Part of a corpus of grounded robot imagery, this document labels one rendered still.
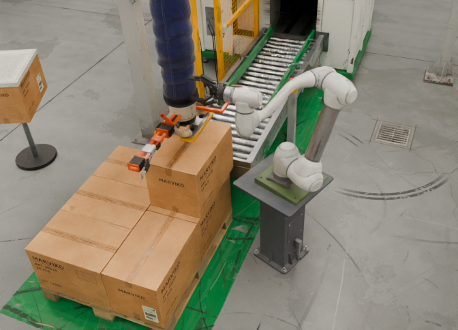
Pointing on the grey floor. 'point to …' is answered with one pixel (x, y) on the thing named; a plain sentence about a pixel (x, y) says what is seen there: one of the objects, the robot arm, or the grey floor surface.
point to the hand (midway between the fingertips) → (191, 88)
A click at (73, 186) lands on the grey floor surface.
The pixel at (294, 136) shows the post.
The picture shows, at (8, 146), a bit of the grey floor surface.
